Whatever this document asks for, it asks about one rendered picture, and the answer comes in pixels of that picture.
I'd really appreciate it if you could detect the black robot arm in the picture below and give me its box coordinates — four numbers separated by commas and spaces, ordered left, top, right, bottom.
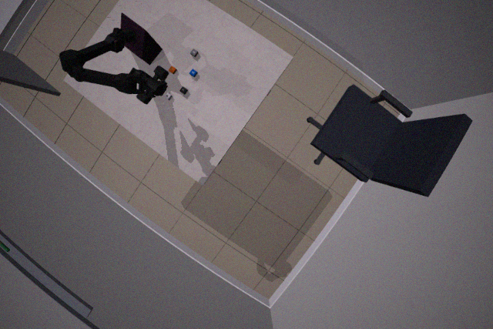
59, 28, 168, 96

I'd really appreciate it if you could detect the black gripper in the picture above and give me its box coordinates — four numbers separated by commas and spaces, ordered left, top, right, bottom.
136, 65, 169, 105

